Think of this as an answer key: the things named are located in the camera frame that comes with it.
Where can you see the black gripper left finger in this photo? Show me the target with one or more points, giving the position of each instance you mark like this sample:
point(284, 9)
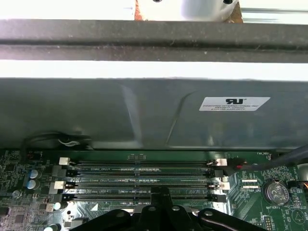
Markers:
point(151, 217)

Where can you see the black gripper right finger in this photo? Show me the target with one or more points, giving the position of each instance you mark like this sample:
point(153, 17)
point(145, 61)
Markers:
point(178, 217)

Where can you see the black-clip RAM slot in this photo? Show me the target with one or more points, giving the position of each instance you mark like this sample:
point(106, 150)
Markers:
point(115, 197)
point(180, 175)

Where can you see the white-clip RAM slot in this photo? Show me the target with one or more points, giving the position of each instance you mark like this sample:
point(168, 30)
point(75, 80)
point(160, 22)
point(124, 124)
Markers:
point(108, 186)
point(168, 165)

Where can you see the green motherboard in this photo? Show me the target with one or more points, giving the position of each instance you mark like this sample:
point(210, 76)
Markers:
point(252, 199)

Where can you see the silver coin battery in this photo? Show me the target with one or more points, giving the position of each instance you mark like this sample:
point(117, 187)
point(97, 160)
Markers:
point(276, 192)

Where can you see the black PC case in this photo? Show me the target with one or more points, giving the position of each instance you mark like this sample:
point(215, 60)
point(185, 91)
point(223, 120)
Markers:
point(96, 115)

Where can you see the white case label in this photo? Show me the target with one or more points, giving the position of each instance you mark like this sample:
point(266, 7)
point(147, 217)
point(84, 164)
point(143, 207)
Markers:
point(234, 104)

